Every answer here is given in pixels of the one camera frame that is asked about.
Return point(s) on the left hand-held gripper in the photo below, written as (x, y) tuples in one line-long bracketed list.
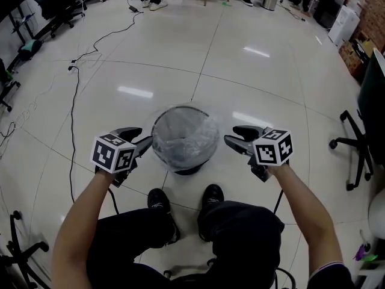
[(111, 158)]

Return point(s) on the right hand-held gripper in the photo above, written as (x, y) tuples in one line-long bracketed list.
[(270, 153)]

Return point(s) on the clear plastic bin bag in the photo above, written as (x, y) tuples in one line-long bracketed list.
[(186, 149)]

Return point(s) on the black mesh waste bin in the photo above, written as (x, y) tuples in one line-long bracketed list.
[(186, 171)]

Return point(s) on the person's left forearm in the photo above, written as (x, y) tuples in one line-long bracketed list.
[(78, 230)]

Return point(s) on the person's right forearm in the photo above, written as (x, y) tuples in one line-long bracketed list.
[(306, 215)]

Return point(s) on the person's right black shoe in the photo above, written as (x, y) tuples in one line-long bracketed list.
[(213, 194)]

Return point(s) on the person's black shoe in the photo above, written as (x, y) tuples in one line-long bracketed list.
[(213, 194), (158, 200)]

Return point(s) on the person's left black shoe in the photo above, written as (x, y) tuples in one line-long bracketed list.
[(158, 200)]

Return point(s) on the white plug socket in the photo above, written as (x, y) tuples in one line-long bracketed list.
[(72, 66)]

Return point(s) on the person's right leg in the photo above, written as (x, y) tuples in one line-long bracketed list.
[(243, 236)]

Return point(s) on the person's leg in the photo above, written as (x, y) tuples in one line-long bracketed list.
[(132, 239), (243, 236)]

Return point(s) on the person's left leg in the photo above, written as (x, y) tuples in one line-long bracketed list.
[(132, 239)]

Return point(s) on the black tall office chair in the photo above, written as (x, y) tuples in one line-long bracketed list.
[(370, 110)]

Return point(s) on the green tape strip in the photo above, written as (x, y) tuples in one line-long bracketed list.
[(226, 4)]

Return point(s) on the black seat with castors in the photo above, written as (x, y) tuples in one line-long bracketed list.
[(192, 266)]

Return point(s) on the cardboard box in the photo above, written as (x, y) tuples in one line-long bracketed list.
[(355, 56)]

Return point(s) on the steel round bin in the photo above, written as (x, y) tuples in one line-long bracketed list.
[(269, 1)]

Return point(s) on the white tall appliance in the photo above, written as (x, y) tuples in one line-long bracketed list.
[(344, 26)]

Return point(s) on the black cabinet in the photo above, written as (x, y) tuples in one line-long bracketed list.
[(326, 9)]

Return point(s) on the black television stand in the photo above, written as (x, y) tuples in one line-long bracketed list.
[(22, 26)]

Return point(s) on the person's short-sleeved shirt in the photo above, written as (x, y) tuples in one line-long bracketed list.
[(331, 277)]

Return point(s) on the purple toy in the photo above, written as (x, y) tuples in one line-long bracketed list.
[(361, 253)]

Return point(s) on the black chair base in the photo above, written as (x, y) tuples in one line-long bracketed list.
[(16, 257)]

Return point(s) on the green plastic item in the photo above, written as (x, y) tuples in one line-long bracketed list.
[(371, 257)]

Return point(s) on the white carton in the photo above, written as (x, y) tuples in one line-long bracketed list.
[(355, 1)]

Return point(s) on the white low shelf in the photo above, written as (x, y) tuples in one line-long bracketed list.
[(373, 277)]

